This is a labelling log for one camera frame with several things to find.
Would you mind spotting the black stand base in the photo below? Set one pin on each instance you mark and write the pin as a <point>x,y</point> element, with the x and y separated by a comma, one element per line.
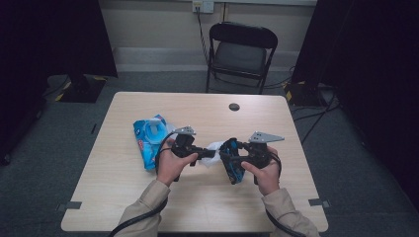
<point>82,89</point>
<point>303,94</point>

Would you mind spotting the blue wet wipes packet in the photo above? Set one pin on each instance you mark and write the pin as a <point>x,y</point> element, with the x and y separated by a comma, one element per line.
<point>145,144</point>

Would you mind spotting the person's left hand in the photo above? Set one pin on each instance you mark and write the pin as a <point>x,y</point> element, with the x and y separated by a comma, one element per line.
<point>168,166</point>

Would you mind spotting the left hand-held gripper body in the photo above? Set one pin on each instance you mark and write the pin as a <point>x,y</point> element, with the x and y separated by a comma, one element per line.
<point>184,144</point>

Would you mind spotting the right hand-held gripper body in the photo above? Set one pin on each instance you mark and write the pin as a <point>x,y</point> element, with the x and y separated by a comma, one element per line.
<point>260,154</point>

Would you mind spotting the grey tape mark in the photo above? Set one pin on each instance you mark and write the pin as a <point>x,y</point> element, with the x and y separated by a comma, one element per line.
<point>318,202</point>
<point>70,206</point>

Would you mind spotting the dark curtain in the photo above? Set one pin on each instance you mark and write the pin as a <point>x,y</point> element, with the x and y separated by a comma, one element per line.
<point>372,65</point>
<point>49,39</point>

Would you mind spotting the black folding chair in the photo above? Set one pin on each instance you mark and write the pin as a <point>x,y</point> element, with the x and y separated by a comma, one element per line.
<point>242,57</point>

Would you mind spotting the blue toy car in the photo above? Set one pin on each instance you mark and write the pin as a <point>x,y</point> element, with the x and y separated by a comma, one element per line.
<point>232,169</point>

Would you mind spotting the person's right hand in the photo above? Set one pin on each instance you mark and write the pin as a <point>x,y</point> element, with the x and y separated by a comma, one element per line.
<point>268,179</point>

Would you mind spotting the white wall socket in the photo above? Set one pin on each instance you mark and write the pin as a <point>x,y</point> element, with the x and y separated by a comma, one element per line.
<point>203,6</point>

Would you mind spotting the white wet wipe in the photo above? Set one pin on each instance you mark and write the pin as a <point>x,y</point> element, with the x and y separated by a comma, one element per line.
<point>210,162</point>

